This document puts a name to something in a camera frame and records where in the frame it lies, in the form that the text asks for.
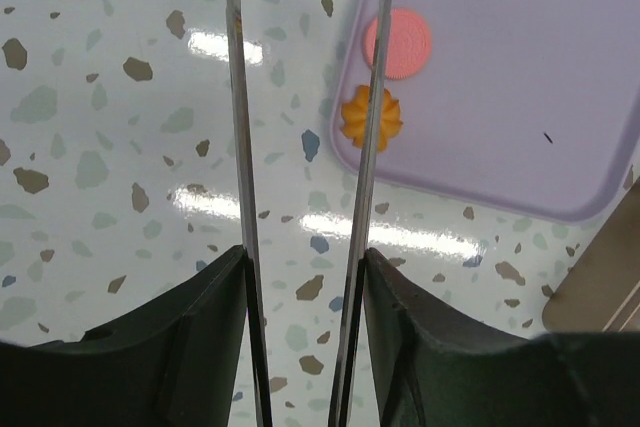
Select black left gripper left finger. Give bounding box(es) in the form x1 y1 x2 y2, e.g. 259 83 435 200
1 245 264 426

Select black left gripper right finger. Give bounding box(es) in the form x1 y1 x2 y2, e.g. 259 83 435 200
363 249 639 426

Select metal tongs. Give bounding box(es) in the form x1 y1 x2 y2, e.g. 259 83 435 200
226 0 392 426

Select gold cookie tin base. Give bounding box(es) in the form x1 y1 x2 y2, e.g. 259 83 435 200
542 185 640 332

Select orange cookie bottom left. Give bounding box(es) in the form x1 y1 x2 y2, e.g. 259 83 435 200
341 85 403 152

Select lilac plastic tray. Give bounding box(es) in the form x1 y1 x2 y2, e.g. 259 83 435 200
328 0 640 223

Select pink round cookie lower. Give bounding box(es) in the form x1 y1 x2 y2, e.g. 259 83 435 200
385 8 432 80

